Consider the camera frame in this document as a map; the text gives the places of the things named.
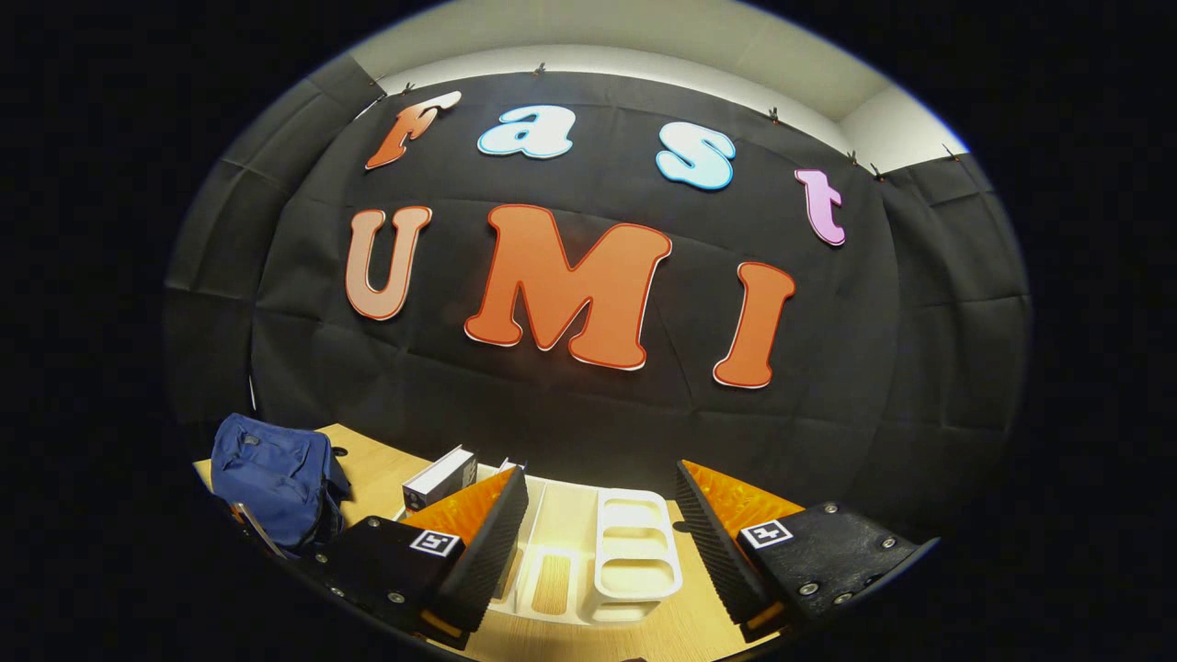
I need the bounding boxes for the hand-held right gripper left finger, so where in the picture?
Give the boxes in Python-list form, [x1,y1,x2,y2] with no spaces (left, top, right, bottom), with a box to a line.
[308,464,531,649]

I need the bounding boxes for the white bookshelf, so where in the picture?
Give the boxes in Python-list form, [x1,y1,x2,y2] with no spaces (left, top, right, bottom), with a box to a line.
[395,460,687,628]

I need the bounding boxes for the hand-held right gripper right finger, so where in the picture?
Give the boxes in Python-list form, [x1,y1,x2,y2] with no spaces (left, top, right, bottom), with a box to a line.
[676,460,940,645]

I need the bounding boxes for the white spine book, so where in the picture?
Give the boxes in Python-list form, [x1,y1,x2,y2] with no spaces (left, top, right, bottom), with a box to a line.
[402,446,479,513]

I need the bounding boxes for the black backdrop cloth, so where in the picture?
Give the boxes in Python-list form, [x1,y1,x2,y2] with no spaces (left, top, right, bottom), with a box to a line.
[166,69,1033,553]

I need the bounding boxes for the blue schoolbag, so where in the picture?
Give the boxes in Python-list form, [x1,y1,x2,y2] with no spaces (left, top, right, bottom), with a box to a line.
[210,414,353,558]

